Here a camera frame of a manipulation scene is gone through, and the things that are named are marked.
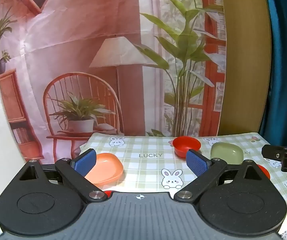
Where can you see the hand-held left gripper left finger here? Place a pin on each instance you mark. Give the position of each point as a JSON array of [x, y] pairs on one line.
[[84, 161]]

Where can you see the tan wooden panel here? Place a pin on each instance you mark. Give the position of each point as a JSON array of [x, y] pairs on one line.
[[243, 67]]

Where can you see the checked rabbit print tablecloth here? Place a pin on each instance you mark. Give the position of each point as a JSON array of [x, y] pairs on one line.
[[146, 170]]

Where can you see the orange plate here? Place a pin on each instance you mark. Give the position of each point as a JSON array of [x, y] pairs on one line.
[[108, 167]]

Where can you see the small red bowl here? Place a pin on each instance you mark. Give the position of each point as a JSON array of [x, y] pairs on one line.
[[186, 143]]

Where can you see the green plate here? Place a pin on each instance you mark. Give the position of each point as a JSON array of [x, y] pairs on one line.
[[226, 152]]

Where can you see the red plate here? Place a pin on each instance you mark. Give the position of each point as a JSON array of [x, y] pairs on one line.
[[107, 193]]

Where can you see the blue curtain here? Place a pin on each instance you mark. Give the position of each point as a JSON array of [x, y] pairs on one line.
[[286, 67]]

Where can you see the large red bowl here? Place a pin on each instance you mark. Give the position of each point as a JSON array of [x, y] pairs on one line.
[[264, 172]]

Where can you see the printed room scene wall cloth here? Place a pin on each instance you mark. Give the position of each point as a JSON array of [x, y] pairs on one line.
[[83, 42]]

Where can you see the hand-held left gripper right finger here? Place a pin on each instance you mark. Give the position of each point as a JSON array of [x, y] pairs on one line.
[[196, 162]]

